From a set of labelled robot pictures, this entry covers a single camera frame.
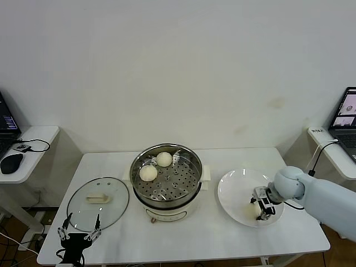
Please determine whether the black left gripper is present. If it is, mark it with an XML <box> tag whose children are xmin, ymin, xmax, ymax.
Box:
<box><xmin>57</xmin><ymin>212</ymin><xmax>103</xmax><ymax>264</ymax></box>

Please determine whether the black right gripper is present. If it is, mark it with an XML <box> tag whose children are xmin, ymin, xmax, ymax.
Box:
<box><xmin>249</xmin><ymin>195</ymin><xmax>276</xmax><ymax>222</ymax></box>

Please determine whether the white steamed baozi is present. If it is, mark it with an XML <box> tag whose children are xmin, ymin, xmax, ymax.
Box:
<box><xmin>242</xmin><ymin>204</ymin><xmax>261</xmax><ymax>221</ymax></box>
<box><xmin>156</xmin><ymin>151</ymin><xmax>173</xmax><ymax>168</ymax></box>
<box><xmin>139</xmin><ymin>165</ymin><xmax>159</xmax><ymax>182</ymax></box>

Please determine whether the glass lid with cream handle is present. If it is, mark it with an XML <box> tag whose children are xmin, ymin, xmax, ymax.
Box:
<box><xmin>66</xmin><ymin>176</ymin><xmax>131</xmax><ymax>233</ymax></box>

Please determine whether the perforated steel steamer basket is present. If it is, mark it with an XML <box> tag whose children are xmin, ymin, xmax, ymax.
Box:
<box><xmin>130</xmin><ymin>143</ymin><xmax>203</xmax><ymax>204</ymax></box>

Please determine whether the white round plate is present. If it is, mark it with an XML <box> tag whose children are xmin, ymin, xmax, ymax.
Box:
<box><xmin>217</xmin><ymin>169</ymin><xmax>285</xmax><ymax>228</ymax></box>

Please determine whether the cream electric cooker base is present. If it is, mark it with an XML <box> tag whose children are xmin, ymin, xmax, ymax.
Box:
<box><xmin>122</xmin><ymin>164</ymin><xmax>212</xmax><ymax>224</ymax></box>

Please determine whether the white side table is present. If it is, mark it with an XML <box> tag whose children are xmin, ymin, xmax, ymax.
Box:
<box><xmin>307</xmin><ymin>127</ymin><xmax>356</xmax><ymax>240</ymax></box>
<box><xmin>0</xmin><ymin>125</ymin><xmax>61</xmax><ymax>244</ymax></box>

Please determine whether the black computer mouse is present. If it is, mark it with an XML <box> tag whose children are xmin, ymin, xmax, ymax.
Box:
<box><xmin>0</xmin><ymin>152</ymin><xmax>24</xmax><ymax>175</ymax></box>

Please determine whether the grey laptop with image windows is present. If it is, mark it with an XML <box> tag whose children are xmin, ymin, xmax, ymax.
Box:
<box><xmin>328</xmin><ymin>86</ymin><xmax>356</xmax><ymax>164</ymax></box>

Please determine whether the black laptop with dark screen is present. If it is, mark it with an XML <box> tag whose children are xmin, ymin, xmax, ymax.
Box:
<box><xmin>0</xmin><ymin>91</ymin><xmax>22</xmax><ymax>160</ymax></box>

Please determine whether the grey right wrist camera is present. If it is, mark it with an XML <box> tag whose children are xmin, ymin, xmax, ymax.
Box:
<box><xmin>253</xmin><ymin>186</ymin><xmax>269</xmax><ymax>200</ymax></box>

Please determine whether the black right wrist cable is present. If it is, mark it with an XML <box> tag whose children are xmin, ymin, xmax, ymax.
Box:
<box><xmin>283</xmin><ymin>201</ymin><xmax>306</xmax><ymax>210</ymax></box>

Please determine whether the white floor cable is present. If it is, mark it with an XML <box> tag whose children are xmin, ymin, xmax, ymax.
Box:
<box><xmin>0</xmin><ymin>232</ymin><xmax>39</xmax><ymax>255</ymax></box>

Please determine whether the black cable with adapter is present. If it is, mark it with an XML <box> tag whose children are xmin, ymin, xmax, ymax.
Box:
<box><xmin>308</xmin><ymin>142</ymin><xmax>339</xmax><ymax>176</ymax></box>

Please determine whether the white laptop cable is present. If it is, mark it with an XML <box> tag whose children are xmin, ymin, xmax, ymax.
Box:
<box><xmin>306</xmin><ymin>140</ymin><xmax>339</xmax><ymax>170</ymax></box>

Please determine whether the black drive cable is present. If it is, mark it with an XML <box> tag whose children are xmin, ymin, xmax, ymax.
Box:
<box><xmin>12</xmin><ymin>138</ymin><xmax>51</xmax><ymax>153</ymax></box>

